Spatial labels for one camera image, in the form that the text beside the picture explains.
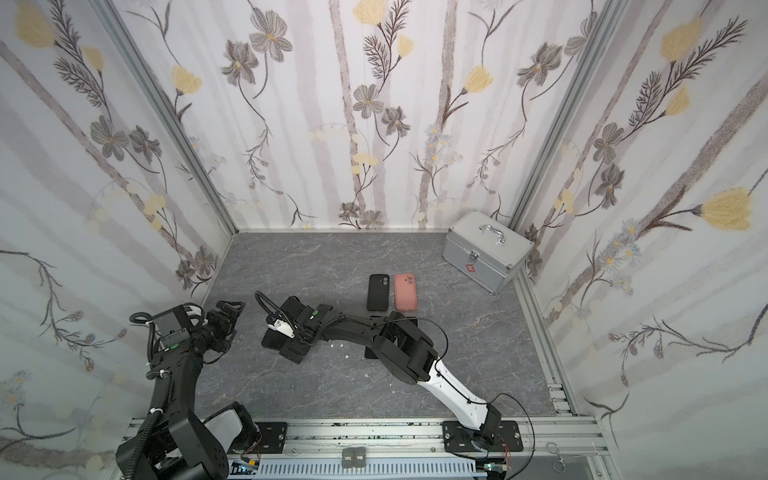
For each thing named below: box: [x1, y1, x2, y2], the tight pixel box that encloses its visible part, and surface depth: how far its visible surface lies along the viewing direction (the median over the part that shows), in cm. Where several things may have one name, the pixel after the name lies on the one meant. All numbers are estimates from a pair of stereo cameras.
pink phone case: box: [394, 273, 418, 311], surface depth 104 cm
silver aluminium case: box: [442, 210, 535, 295], surface depth 101 cm
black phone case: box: [367, 274, 390, 311], surface depth 104 cm
